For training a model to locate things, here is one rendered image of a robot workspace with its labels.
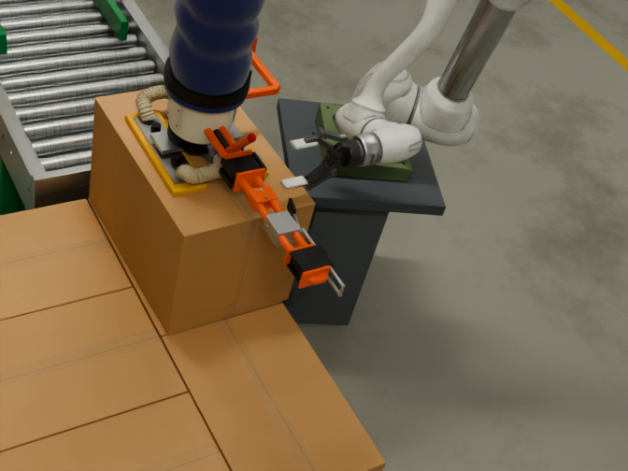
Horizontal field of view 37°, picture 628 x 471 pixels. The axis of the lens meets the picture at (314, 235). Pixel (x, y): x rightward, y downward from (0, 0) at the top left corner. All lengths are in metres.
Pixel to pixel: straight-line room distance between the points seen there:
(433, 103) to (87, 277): 1.16
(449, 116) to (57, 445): 1.47
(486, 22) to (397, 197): 0.64
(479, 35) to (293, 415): 1.17
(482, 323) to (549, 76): 2.05
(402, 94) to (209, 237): 0.82
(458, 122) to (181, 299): 1.01
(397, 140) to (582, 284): 1.78
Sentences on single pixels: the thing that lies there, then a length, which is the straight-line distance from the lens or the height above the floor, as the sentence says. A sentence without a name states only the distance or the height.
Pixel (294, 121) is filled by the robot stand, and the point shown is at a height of 0.75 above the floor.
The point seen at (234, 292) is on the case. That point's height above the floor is 0.65.
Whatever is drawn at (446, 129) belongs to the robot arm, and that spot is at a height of 0.98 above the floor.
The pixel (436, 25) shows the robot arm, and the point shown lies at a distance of 2.55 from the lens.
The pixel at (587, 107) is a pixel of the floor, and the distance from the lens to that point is 5.29.
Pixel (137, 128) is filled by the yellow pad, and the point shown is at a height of 0.96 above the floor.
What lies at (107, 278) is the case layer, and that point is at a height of 0.54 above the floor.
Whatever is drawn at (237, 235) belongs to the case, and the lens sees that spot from 2.46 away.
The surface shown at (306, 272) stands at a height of 1.10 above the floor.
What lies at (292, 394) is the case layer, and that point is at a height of 0.54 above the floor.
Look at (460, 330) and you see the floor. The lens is 3.69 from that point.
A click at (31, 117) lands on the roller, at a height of 0.53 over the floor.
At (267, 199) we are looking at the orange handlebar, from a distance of 2.29.
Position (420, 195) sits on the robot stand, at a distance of 2.99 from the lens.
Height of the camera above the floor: 2.60
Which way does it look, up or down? 43 degrees down
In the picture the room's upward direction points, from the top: 16 degrees clockwise
